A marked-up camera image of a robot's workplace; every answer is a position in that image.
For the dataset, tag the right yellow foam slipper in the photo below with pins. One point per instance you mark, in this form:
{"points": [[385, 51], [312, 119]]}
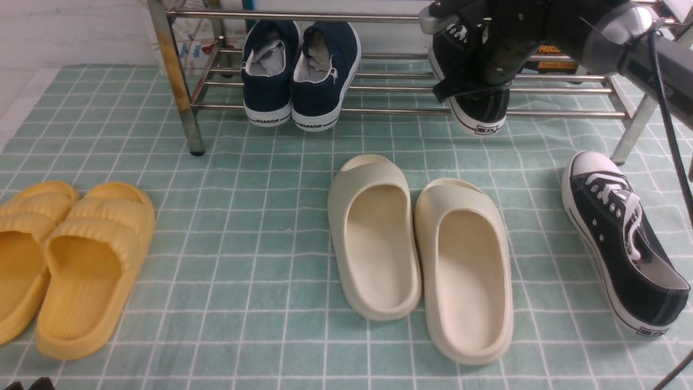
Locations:
{"points": [[94, 257]]}

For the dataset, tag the left yellow foam slipper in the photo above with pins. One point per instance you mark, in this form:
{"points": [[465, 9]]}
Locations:
{"points": [[27, 219]]}

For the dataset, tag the right cream foam slide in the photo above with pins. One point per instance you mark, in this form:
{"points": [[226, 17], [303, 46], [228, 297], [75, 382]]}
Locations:
{"points": [[466, 267]]}

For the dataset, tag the right navy canvas sneaker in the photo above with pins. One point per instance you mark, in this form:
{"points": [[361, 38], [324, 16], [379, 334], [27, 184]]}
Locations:
{"points": [[325, 68]]}

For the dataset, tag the left navy canvas sneaker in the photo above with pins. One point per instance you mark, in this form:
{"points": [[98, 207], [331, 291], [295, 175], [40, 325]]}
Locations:
{"points": [[269, 55]]}

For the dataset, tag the left cream foam slide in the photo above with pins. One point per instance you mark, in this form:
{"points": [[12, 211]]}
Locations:
{"points": [[371, 224]]}

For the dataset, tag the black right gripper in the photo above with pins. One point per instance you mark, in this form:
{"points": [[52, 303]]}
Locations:
{"points": [[511, 32]]}

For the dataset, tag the black canvas sneaker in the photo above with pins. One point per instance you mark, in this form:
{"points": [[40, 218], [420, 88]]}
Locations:
{"points": [[643, 288], [478, 108]]}

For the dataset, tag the dark printed cardboard box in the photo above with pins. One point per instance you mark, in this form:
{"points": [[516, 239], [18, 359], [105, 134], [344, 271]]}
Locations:
{"points": [[549, 60]]}

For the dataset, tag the green checkered floor cloth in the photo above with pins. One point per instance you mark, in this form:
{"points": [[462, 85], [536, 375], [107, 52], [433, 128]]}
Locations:
{"points": [[241, 289]]}

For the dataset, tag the yellow foam slipper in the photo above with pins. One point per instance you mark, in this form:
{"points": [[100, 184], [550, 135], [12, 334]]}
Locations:
{"points": [[27, 219], [94, 257]]}

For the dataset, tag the metal shoe rack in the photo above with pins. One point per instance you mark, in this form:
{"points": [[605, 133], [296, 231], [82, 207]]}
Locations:
{"points": [[189, 103]]}

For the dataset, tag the navy canvas sneaker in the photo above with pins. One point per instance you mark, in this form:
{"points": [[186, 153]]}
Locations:
{"points": [[325, 68], [269, 55]]}

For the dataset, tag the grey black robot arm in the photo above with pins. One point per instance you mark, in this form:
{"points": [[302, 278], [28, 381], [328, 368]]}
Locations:
{"points": [[605, 37]]}

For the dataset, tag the colourful printed paper sheet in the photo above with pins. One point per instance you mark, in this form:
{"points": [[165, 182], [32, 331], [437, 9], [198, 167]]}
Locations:
{"points": [[195, 40]]}

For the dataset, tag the cream foam slide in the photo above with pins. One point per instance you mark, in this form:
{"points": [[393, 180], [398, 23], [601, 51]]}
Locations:
{"points": [[371, 224], [466, 267]]}

